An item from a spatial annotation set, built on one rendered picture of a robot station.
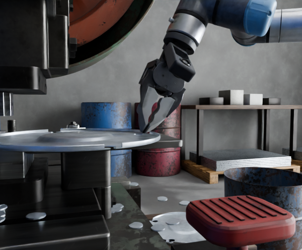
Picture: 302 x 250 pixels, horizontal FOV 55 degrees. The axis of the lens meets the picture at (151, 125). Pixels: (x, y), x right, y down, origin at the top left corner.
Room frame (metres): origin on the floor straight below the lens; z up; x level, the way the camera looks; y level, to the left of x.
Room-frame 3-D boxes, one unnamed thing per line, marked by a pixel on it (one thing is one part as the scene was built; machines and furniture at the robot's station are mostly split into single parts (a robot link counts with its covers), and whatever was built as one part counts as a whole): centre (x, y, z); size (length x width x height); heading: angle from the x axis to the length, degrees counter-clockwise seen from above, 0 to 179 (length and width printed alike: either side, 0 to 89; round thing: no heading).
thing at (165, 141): (0.51, 0.08, 0.72); 0.25 x 0.14 x 0.14; 107
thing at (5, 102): (0.47, 0.24, 0.84); 0.05 x 0.03 x 0.04; 17
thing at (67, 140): (0.50, 0.13, 0.78); 0.29 x 0.29 x 0.01
